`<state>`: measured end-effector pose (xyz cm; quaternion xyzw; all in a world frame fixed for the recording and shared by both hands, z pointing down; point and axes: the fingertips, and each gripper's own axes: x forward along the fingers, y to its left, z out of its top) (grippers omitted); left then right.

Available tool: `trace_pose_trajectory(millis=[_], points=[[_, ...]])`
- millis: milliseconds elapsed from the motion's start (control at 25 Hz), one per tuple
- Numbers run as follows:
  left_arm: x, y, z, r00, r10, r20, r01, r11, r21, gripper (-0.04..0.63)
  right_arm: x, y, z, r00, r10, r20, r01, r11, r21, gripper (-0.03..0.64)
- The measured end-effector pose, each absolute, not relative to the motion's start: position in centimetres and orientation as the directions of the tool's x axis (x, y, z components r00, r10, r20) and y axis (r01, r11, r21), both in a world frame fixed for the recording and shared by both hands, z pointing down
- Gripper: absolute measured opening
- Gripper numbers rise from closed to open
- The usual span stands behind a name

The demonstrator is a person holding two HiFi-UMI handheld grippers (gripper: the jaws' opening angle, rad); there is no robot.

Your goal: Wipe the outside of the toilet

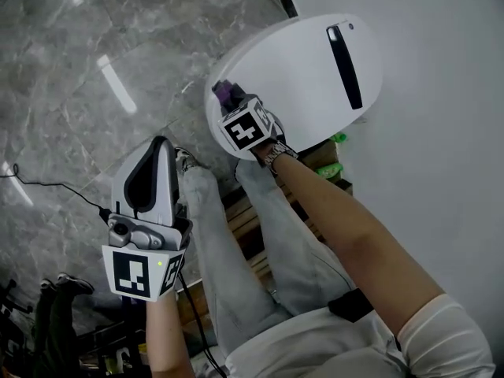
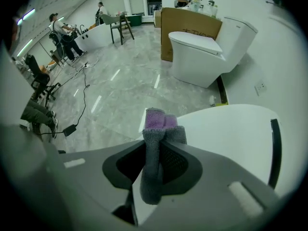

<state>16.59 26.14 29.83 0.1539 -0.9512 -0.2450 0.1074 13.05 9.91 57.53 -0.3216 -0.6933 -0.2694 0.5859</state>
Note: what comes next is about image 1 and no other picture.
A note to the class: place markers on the purple and grey cleaning cloth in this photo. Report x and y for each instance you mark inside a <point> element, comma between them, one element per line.
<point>226,93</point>

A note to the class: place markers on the person's left shoe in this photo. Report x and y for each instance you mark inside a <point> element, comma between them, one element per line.
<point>189,160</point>

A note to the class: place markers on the white oval smart toilet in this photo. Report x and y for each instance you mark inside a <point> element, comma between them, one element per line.
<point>299,85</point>

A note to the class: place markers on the person's left forearm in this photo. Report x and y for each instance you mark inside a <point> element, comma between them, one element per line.
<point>165,341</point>

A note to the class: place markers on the person's light grey trousers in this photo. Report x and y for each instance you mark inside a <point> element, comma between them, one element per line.
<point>256,270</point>

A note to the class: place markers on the green plastic bottle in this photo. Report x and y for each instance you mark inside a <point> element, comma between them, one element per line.
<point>338,137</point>
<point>330,169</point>

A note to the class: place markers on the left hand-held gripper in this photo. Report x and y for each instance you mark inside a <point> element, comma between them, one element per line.
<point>132,274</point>

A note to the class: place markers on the black waist pack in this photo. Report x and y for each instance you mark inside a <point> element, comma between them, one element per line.
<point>350,305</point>

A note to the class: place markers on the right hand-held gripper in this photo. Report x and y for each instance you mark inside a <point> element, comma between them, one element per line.
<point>246,132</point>

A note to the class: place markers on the silver wristwatch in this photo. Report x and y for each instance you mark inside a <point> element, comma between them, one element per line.
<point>277,156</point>

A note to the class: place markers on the person's white shirt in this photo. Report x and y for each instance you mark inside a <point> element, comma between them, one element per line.
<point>433,341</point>

